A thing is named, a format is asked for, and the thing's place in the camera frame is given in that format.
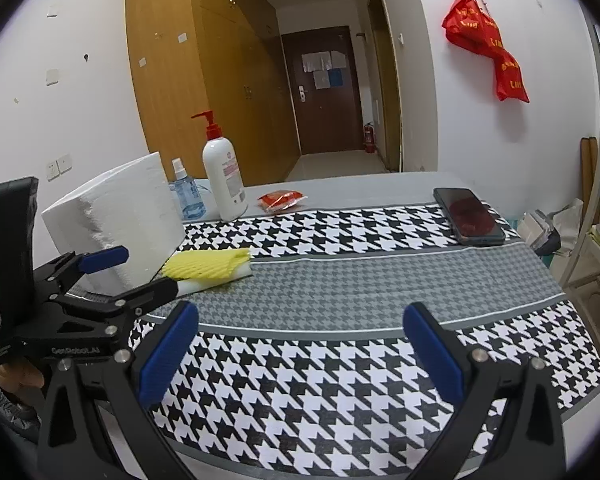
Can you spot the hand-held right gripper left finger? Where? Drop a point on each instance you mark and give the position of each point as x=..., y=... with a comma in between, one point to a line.
x=167, y=355

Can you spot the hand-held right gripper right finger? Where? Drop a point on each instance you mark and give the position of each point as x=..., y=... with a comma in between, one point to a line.
x=430, y=355

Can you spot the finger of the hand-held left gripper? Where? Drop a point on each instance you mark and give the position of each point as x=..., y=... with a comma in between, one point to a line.
x=140, y=297
x=105, y=257

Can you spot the white foam box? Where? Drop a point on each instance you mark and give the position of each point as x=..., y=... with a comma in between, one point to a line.
x=120, y=200

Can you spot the yellow foam net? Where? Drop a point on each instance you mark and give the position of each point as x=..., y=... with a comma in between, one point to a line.
x=200, y=265

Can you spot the person's left forearm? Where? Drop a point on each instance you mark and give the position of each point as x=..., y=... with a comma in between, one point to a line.
x=5, y=410

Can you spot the person's left hand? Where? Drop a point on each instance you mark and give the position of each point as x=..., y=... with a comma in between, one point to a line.
x=17, y=375

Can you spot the blue spray bottle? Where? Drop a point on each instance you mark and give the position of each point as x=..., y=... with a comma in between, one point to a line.
x=187, y=200

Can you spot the houndstooth table cloth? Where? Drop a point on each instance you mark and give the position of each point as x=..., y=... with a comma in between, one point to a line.
x=330, y=290

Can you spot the white red pump bottle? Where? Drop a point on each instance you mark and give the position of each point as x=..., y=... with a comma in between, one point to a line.
x=224, y=175

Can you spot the black smartphone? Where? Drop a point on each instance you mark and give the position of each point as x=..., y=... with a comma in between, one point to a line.
x=470, y=215

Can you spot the red snack packet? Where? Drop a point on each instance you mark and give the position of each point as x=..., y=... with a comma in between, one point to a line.
x=280, y=199

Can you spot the white plastic bag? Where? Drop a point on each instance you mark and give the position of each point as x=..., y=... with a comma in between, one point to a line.
x=550, y=225

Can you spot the cream cabinet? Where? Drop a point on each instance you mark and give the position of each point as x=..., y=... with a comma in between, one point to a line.
x=595, y=285

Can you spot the wooden wardrobe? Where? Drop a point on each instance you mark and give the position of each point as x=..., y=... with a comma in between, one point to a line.
x=205, y=85

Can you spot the red fire extinguisher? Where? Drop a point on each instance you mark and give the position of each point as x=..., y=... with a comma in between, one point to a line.
x=369, y=137

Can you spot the brown wooden boards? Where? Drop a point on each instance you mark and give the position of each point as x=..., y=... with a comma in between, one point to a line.
x=589, y=165

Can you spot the brown entrance door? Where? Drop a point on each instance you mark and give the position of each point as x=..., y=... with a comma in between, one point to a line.
x=330, y=120

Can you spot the wooden side doorway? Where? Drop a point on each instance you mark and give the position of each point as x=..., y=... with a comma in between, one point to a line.
x=385, y=85

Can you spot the white door notice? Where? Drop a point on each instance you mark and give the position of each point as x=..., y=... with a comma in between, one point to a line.
x=316, y=61
x=320, y=80
x=337, y=58

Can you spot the red plastic bag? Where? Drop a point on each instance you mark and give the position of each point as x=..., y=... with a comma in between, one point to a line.
x=470, y=25
x=511, y=77

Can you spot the blue door notice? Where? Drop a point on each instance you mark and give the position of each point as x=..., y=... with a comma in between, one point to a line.
x=334, y=78

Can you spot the white wall socket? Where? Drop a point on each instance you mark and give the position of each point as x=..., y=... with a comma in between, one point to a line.
x=53, y=169

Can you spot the white wall switch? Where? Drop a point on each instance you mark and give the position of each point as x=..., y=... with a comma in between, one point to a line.
x=65, y=163

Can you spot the white wall plate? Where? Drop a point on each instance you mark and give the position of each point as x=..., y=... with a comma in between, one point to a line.
x=53, y=10
x=53, y=76

